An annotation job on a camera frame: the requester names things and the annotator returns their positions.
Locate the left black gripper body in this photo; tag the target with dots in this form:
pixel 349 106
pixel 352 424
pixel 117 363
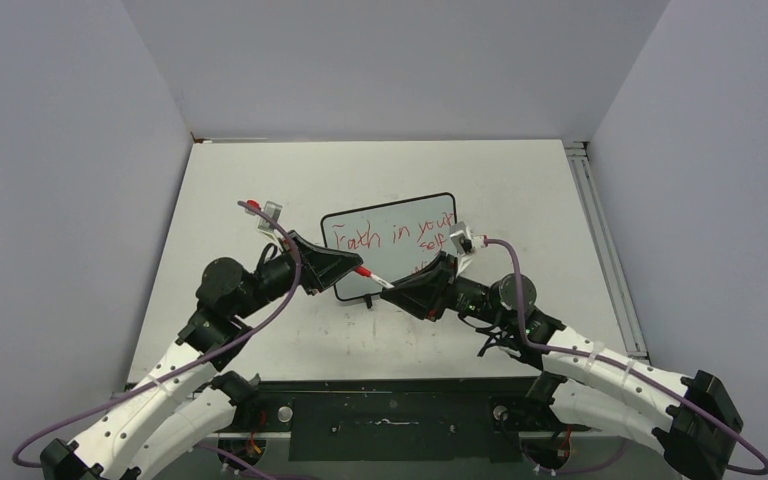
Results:
pixel 304 282

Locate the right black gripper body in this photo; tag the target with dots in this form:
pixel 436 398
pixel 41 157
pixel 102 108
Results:
pixel 457 296

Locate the red marker cap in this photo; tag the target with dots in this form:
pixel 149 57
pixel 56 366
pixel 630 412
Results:
pixel 363 271

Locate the white marker pen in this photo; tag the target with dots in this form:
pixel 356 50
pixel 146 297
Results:
pixel 376 278

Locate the small black-framed whiteboard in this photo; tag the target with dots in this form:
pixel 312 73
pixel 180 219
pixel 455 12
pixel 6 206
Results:
pixel 394 239

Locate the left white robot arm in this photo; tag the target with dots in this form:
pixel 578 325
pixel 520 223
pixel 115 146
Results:
pixel 190 393

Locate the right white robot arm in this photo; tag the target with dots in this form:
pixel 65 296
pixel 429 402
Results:
pixel 690 420

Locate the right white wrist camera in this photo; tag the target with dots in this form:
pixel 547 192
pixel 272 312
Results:
pixel 467 244

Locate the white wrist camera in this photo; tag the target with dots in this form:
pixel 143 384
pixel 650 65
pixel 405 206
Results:
pixel 267 214
pixel 467 244

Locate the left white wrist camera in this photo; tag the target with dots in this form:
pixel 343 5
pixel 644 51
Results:
pixel 267 214

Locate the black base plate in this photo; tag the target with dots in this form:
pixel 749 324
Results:
pixel 407 420

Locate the aluminium frame rail right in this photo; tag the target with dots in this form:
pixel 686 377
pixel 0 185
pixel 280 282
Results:
pixel 607 253

